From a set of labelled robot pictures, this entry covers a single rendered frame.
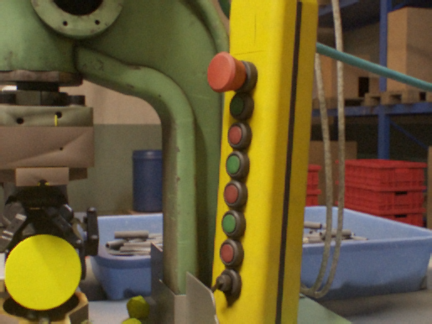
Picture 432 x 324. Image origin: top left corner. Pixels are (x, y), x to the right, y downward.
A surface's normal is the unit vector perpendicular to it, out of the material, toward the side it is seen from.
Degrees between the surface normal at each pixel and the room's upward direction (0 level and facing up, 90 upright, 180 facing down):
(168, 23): 90
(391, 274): 100
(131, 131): 90
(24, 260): 74
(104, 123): 90
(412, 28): 90
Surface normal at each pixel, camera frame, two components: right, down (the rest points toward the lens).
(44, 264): 0.31, -0.22
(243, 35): -0.74, -0.05
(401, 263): 0.31, 0.22
